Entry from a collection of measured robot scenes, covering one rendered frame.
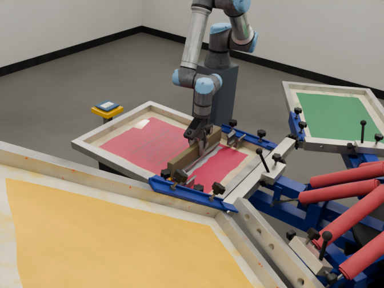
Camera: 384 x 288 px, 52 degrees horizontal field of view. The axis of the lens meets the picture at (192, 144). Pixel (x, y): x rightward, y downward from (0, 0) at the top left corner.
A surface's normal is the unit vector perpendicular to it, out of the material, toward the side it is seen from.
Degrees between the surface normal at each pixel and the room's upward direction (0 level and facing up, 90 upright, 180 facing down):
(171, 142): 0
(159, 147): 0
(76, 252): 32
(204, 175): 0
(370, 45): 90
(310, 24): 90
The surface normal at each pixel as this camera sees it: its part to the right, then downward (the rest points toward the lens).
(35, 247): 0.53, -0.81
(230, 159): 0.06, -0.85
